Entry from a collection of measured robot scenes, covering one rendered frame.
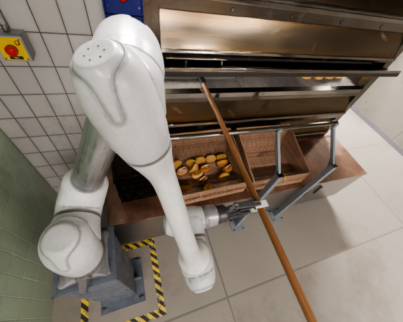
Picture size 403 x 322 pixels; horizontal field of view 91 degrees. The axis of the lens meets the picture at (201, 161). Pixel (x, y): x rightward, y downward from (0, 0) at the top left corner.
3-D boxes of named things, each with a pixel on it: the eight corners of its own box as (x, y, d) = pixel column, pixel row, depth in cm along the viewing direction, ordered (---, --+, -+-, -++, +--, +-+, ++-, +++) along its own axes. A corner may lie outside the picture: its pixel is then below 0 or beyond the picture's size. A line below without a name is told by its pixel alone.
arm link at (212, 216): (197, 211, 85) (210, 208, 87) (203, 232, 80) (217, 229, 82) (201, 202, 78) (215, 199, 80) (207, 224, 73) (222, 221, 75)
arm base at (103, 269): (56, 303, 70) (49, 303, 66) (61, 241, 82) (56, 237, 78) (111, 286, 76) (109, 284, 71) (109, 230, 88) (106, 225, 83)
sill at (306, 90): (157, 94, 130) (157, 89, 127) (354, 89, 183) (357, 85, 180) (159, 99, 127) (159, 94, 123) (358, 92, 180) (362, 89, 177)
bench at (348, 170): (118, 193, 203) (106, 160, 158) (304, 163, 275) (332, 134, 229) (121, 250, 173) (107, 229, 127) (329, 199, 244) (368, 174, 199)
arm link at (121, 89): (181, 158, 35) (173, 109, 43) (147, 60, 21) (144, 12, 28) (110, 174, 35) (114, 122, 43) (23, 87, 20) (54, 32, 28)
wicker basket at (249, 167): (226, 147, 188) (235, 126, 167) (276, 142, 205) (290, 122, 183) (246, 192, 162) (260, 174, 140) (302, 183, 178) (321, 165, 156)
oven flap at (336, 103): (159, 125, 143) (158, 98, 133) (341, 112, 196) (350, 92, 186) (160, 128, 140) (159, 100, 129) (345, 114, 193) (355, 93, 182)
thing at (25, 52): (9, 53, 86) (-7, 27, 78) (36, 53, 89) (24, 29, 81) (4, 61, 82) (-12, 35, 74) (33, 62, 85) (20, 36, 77)
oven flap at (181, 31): (160, 51, 102) (157, 3, 92) (389, 60, 155) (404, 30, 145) (161, 52, 99) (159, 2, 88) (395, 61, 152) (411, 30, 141)
